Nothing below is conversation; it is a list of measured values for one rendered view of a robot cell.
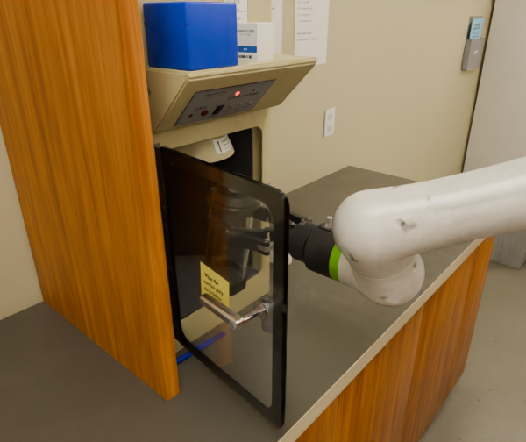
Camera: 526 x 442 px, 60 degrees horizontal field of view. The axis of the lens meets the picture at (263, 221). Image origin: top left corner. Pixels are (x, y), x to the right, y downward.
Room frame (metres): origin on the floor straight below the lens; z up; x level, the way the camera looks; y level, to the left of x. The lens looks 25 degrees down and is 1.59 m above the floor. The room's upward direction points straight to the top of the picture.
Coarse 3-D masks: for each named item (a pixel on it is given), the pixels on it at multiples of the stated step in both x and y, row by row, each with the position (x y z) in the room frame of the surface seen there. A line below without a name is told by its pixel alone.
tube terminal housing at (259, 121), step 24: (144, 0) 0.75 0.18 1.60; (168, 0) 0.79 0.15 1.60; (192, 0) 0.83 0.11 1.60; (216, 0) 0.87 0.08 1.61; (264, 0) 0.96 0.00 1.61; (144, 24) 0.75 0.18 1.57; (144, 48) 0.75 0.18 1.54; (216, 120) 0.86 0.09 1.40; (240, 120) 0.91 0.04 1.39; (264, 120) 0.96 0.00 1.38; (168, 144) 0.77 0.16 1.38; (264, 144) 0.96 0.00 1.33; (264, 168) 0.96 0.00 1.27
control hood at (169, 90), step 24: (168, 72) 0.69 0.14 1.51; (192, 72) 0.67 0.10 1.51; (216, 72) 0.70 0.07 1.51; (240, 72) 0.75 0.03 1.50; (264, 72) 0.79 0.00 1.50; (288, 72) 0.85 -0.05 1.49; (168, 96) 0.69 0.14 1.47; (192, 96) 0.71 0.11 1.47; (264, 96) 0.87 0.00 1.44; (168, 120) 0.72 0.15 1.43
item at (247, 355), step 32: (192, 160) 0.65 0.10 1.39; (192, 192) 0.65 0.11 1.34; (224, 192) 0.59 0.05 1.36; (256, 192) 0.54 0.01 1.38; (192, 224) 0.66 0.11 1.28; (224, 224) 0.59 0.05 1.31; (256, 224) 0.54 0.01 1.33; (192, 256) 0.66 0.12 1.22; (224, 256) 0.60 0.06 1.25; (256, 256) 0.54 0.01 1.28; (192, 288) 0.67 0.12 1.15; (256, 288) 0.54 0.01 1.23; (192, 320) 0.68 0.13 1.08; (256, 320) 0.54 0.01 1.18; (192, 352) 0.68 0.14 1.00; (224, 352) 0.60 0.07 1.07; (256, 352) 0.54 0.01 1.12; (256, 384) 0.54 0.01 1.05
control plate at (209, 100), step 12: (252, 84) 0.80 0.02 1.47; (264, 84) 0.83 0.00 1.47; (204, 96) 0.73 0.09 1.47; (216, 96) 0.75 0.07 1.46; (228, 96) 0.78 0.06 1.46; (240, 96) 0.81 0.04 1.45; (252, 96) 0.84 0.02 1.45; (192, 108) 0.73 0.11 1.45; (204, 108) 0.76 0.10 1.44; (216, 108) 0.78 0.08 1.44; (240, 108) 0.85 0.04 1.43; (252, 108) 0.88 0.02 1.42; (180, 120) 0.74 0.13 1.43; (192, 120) 0.76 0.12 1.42
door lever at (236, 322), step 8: (200, 296) 0.56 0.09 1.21; (208, 296) 0.56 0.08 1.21; (208, 304) 0.54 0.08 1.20; (216, 304) 0.54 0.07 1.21; (256, 304) 0.54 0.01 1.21; (216, 312) 0.53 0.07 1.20; (224, 312) 0.52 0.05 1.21; (232, 312) 0.52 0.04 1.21; (248, 312) 0.52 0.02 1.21; (256, 312) 0.52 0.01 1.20; (264, 312) 0.52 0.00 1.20; (224, 320) 0.52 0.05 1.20; (232, 320) 0.50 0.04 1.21; (240, 320) 0.50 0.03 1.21; (248, 320) 0.51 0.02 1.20; (232, 328) 0.50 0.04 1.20; (240, 328) 0.50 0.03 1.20
